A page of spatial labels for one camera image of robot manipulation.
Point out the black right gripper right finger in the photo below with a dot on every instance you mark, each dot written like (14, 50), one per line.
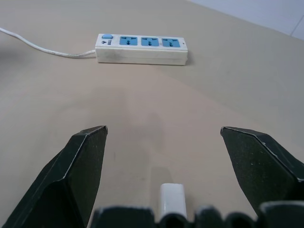
(259, 166)

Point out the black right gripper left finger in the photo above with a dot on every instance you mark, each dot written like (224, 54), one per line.
(69, 180)

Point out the white plug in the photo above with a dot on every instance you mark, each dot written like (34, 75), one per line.
(173, 199)

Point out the white blue power strip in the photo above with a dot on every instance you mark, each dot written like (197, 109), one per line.
(140, 48)

